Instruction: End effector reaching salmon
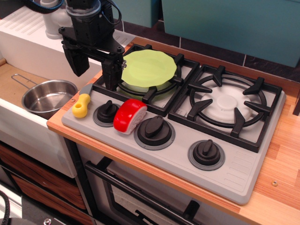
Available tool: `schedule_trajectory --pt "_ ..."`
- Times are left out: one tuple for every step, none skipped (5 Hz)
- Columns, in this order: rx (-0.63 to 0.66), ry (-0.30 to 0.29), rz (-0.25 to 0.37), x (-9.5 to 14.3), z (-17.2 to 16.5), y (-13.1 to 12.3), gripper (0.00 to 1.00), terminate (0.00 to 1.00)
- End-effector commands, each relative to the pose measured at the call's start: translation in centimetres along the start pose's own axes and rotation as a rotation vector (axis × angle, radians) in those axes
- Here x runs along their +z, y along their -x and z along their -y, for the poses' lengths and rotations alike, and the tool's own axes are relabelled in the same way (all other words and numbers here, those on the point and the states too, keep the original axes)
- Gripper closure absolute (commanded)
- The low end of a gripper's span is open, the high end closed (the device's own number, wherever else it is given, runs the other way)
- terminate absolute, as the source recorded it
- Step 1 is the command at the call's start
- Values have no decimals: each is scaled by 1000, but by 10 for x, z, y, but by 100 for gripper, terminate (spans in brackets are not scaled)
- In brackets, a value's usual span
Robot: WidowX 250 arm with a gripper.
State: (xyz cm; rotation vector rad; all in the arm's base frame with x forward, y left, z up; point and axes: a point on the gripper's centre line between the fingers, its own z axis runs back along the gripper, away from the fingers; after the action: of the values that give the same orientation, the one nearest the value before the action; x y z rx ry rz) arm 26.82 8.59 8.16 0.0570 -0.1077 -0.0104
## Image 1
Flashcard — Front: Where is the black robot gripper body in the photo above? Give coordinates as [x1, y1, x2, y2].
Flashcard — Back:
[59, 8, 125, 60]

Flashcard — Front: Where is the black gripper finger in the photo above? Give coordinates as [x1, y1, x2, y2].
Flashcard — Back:
[102, 55, 124, 90]
[63, 43, 90, 77]

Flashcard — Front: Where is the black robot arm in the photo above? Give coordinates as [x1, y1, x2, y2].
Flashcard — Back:
[59, 0, 126, 90]

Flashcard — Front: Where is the light green plate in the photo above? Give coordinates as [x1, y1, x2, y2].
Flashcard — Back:
[122, 49, 177, 88]

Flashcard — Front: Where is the grey toy faucet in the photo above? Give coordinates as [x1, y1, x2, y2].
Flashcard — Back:
[43, 8, 72, 39]

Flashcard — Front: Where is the black left stove knob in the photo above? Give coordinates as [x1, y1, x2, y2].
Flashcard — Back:
[93, 100, 120, 128]

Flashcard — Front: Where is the black stove knob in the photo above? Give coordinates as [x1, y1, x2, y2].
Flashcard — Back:
[93, 100, 120, 128]
[134, 116, 176, 150]
[187, 139, 225, 171]

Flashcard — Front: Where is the stainless steel pot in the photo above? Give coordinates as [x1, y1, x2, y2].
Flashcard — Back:
[11, 74, 77, 120]

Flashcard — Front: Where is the white toy sink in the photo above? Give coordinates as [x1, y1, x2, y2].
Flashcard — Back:
[0, 6, 104, 178]

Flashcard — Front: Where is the teal cabinet left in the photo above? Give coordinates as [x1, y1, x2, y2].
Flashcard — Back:
[114, 0, 160, 28]

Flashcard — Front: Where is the teal cabinet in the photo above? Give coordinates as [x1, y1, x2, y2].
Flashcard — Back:
[114, 0, 160, 28]
[162, 0, 300, 67]

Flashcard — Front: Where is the black middle stove knob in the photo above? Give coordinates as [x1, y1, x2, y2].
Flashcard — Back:
[134, 116, 176, 150]

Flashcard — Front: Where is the black right burner grate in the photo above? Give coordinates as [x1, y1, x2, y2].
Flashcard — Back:
[168, 65, 286, 153]

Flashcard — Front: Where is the black right stove knob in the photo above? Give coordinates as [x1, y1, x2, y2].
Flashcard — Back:
[187, 139, 225, 171]

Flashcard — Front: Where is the oven door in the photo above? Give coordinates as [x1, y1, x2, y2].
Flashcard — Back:
[84, 161, 211, 225]

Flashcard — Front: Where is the grey toy stove top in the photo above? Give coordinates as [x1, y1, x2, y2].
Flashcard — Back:
[62, 84, 271, 204]

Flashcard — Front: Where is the teal cabinet right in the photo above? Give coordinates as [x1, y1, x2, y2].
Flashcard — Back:
[162, 0, 300, 67]

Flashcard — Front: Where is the yellow handled toy knife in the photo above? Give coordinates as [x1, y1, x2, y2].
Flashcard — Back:
[72, 83, 93, 118]

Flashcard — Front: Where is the black oven door handle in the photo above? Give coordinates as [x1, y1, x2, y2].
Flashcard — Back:
[84, 157, 199, 225]

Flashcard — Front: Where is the black braided cable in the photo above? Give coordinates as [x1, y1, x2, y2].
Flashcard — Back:
[0, 190, 12, 225]

